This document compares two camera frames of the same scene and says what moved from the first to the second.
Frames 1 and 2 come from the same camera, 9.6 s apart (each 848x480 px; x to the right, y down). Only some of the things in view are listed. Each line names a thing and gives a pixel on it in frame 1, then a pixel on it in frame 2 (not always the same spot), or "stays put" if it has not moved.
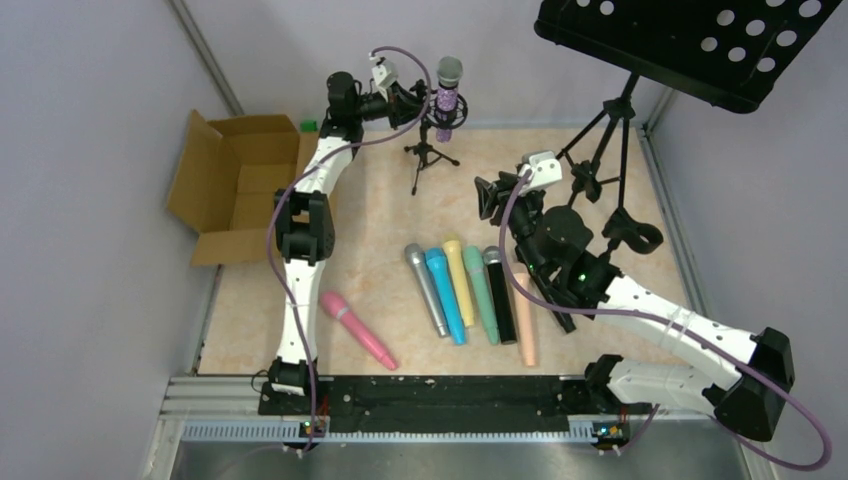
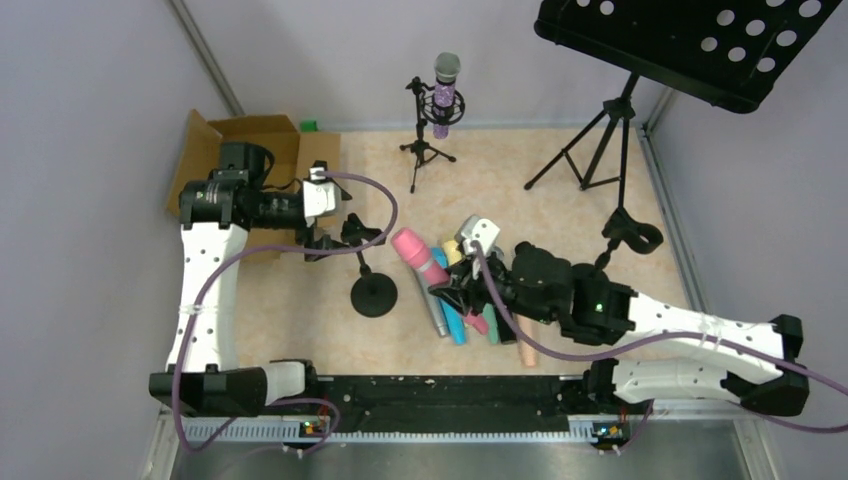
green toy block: x=308 y=126 stays put
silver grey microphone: x=415 y=253 stays put
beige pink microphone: x=527 y=321 stays put
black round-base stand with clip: x=585 y=180 → x=373 y=294
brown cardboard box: x=224 y=180 stays put
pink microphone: x=336 y=305 → x=419 y=257
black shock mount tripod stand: x=422 y=149 stays put
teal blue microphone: x=437 y=259 stays put
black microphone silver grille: x=493 y=258 stays put
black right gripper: x=501 y=201 → x=484 y=279
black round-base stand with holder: x=642 y=238 stays put
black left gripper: x=407 y=103 → x=329 y=240
